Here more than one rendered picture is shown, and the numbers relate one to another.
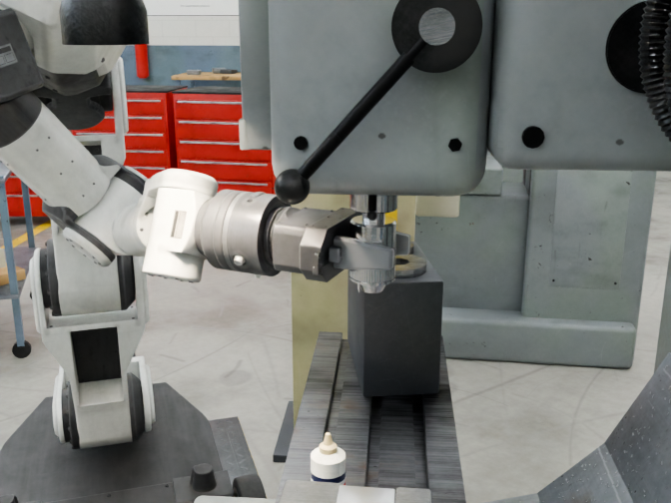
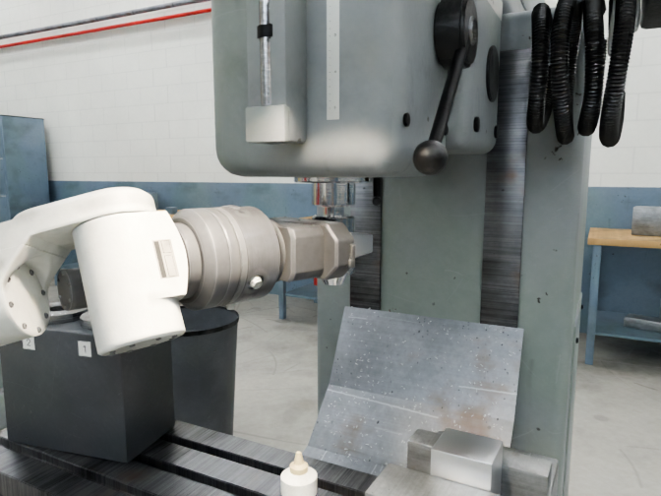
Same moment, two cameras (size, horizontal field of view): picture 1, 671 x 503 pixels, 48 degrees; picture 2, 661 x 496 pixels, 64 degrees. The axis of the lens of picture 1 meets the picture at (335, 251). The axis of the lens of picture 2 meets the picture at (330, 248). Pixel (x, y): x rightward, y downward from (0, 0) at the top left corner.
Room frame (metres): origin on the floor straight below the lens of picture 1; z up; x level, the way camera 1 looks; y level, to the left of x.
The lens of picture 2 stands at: (0.53, 0.49, 1.31)
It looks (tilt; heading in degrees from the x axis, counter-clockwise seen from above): 8 degrees down; 292
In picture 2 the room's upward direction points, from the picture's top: straight up
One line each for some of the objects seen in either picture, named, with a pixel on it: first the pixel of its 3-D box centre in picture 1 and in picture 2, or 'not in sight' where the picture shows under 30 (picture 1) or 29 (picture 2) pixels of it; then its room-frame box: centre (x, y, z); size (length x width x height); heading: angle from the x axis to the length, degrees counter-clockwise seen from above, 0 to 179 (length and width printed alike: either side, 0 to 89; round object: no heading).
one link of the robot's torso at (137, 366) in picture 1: (104, 399); not in sight; (1.48, 0.50, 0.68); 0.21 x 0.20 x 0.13; 17
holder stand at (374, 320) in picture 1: (390, 310); (90, 373); (1.17, -0.09, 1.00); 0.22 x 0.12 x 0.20; 5
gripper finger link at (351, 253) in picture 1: (360, 256); (353, 245); (0.71, -0.03, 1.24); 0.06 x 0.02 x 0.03; 67
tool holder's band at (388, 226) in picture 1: (372, 224); (333, 219); (0.74, -0.04, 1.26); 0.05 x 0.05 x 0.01
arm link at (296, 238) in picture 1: (292, 240); (267, 253); (0.78, 0.05, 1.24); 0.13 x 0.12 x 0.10; 157
